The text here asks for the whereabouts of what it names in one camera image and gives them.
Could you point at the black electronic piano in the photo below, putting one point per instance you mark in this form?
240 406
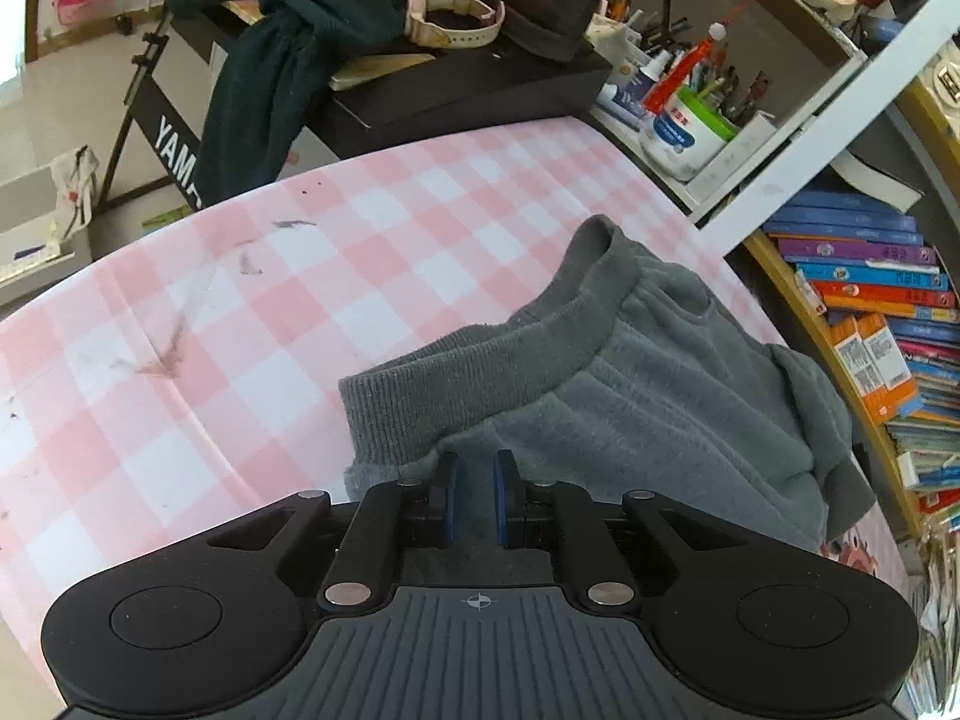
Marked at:
465 94

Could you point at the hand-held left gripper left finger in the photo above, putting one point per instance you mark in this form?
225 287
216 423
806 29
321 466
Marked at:
448 499

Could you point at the grey fleece sweatshirt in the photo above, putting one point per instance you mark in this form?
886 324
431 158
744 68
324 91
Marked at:
637 405

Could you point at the pink checked cartoon table mat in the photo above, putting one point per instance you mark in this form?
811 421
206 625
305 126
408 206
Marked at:
300 315

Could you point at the dark green garment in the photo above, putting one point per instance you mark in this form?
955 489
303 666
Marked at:
262 90

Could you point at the white jar with green lid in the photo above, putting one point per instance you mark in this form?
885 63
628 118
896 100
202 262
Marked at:
675 142

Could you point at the white wooden bookshelf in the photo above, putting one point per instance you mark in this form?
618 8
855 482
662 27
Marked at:
825 127

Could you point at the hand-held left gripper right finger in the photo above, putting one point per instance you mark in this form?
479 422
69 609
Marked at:
501 499

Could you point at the row of colourful books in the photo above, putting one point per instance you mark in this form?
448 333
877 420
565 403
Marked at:
862 270

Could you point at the red tassel ornament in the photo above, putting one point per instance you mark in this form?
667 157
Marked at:
675 75

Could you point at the thick dark-covered book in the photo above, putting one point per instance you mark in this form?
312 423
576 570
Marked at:
877 180

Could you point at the small white bottle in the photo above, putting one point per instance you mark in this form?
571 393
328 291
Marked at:
654 75

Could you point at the bunch of pens in holder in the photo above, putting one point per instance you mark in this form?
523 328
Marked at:
724 86

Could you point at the white storage box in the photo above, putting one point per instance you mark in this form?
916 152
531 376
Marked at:
30 232

